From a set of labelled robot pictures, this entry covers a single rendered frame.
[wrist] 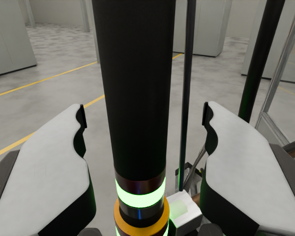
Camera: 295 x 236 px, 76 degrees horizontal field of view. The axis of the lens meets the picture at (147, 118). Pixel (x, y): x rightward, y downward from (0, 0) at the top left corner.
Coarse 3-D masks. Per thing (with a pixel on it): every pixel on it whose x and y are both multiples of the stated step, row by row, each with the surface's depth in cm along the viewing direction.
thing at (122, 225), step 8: (168, 208) 15; (120, 216) 14; (168, 216) 14; (120, 224) 14; (128, 224) 13; (160, 224) 13; (128, 232) 13; (136, 232) 13; (144, 232) 13; (152, 232) 13
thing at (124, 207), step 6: (162, 198) 13; (120, 204) 13; (156, 204) 12; (162, 204) 13; (126, 210) 13; (132, 210) 12; (138, 210) 12; (144, 210) 12; (150, 210) 12; (156, 210) 13; (132, 216) 13; (138, 216) 12; (144, 216) 13; (150, 216) 13
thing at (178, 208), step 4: (180, 200) 18; (172, 204) 18; (176, 204) 18; (180, 204) 18; (184, 204) 18; (172, 208) 17; (176, 208) 17; (180, 208) 17; (184, 208) 17; (172, 212) 17; (176, 212) 17; (180, 212) 17; (184, 212) 17; (172, 216) 17; (176, 216) 17
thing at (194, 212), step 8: (184, 192) 19; (168, 200) 18; (176, 200) 18; (184, 200) 18; (192, 208) 18; (184, 216) 17; (192, 216) 17; (200, 216) 17; (176, 224) 16; (184, 224) 16; (192, 224) 17; (200, 224) 18; (168, 232) 18; (176, 232) 16; (184, 232) 17; (192, 232) 18
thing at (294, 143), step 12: (276, 0) 11; (264, 12) 11; (276, 12) 11; (264, 24) 11; (276, 24) 11; (264, 36) 12; (264, 48) 12; (252, 60) 13; (264, 60) 12; (252, 72) 13; (252, 84) 13; (252, 96) 14; (240, 108) 15; (252, 108) 14; (288, 144) 24
